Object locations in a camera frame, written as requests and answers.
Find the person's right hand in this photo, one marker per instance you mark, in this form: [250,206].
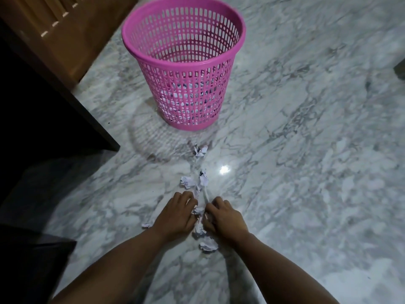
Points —
[227,223]

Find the pink plastic mesh waste basket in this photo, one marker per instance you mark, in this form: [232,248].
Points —
[148,41]

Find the light brown wooden cabinet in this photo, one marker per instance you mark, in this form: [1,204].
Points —
[82,37]

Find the person's left fingers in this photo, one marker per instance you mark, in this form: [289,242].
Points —
[186,202]

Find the person's right fingers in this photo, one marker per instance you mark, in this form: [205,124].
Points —
[218,207]

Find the scattered crumpled white paper pieces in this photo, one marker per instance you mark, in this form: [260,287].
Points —
[208,244]

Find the person's dark trousers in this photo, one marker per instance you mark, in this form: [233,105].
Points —
[28,269]

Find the dark object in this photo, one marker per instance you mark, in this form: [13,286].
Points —
[400,69]

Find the person's left forearm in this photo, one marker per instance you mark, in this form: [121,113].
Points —
[123,269]

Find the person's right forearm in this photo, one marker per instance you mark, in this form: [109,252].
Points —
[278,275]

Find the dark wooden furniture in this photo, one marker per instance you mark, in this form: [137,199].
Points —
[34,110]

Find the person's left hand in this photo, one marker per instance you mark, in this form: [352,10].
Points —
[174,218]

